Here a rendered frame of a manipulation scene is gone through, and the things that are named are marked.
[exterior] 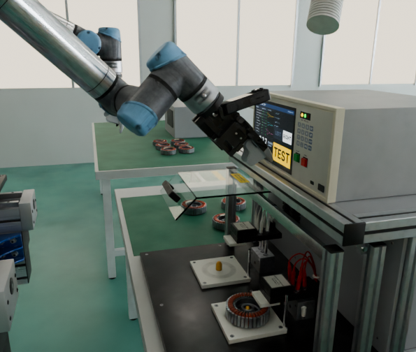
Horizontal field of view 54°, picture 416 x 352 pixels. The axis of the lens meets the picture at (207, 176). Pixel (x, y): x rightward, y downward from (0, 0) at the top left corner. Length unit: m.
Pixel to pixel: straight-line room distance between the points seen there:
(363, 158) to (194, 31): 4.92
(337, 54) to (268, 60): 1.12
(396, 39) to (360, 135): 6.32
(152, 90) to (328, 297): 0.55
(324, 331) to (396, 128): 0.46
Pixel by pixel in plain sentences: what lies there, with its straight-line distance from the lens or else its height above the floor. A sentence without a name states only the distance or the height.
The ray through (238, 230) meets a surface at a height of 0.92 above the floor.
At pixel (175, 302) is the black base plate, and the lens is 1.16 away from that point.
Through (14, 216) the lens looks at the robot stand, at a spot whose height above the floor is 0.95.
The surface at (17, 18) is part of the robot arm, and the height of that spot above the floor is 1.48.
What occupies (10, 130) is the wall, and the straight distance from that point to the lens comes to 5.72.
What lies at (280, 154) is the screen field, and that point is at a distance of 1.09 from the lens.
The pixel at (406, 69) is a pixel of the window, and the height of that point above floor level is 1.22.
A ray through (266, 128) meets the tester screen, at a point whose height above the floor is 1.22.
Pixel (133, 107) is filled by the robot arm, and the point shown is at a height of 1.32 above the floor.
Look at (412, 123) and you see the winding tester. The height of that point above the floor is 1.28.
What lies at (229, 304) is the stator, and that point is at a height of 0.82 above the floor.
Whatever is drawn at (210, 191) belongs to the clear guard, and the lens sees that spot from 1.10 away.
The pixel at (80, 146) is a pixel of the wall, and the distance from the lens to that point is 5.68.
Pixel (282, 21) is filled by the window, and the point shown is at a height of 1.87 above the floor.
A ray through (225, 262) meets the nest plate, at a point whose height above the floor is 0.78.
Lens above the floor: 1.42
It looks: 17 degrees down
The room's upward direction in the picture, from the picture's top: 1 degrees clockwise
